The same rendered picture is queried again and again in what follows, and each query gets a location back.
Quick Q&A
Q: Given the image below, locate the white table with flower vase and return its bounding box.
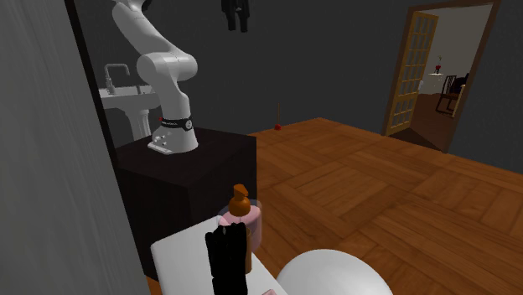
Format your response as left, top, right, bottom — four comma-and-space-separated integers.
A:
427, 55, 447, 96

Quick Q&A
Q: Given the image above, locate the white pedestal sink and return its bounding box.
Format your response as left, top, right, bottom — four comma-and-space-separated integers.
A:
99, 62, 161, 142

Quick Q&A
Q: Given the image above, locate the white toilet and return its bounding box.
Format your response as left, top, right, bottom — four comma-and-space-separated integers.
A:
149, 215, 395, 295

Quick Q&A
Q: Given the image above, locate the wooden door with glass panes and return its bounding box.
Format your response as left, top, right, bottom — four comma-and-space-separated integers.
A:
384, 10, 440, 137

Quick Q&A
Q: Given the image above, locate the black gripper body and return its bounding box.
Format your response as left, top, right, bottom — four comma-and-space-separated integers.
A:
221, 0, 251, 17

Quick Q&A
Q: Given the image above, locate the dark wooden chair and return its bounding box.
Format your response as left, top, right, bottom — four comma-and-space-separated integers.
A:
434, 75, 459, 116

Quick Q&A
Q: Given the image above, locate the red plunger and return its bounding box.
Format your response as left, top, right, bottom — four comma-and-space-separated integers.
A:
273, 101, 283, 132

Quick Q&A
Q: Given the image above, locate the pink soap dispenser orange pump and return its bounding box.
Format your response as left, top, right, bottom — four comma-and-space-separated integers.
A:
217, 184, 263, 253

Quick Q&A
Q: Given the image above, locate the black upright object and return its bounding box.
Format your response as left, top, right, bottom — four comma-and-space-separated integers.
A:
205, 221, 250, 295

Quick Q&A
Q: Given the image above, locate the dark robot stand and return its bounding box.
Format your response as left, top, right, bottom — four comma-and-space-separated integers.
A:
115, 127, 258, 283

